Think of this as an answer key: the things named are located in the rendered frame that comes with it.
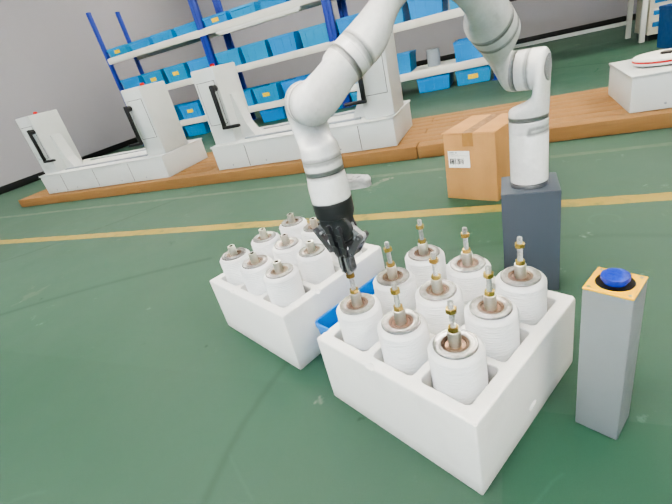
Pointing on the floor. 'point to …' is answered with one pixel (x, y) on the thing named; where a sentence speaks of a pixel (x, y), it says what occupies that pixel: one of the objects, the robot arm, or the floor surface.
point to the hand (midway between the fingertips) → (347, 263)
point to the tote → (665, 27)
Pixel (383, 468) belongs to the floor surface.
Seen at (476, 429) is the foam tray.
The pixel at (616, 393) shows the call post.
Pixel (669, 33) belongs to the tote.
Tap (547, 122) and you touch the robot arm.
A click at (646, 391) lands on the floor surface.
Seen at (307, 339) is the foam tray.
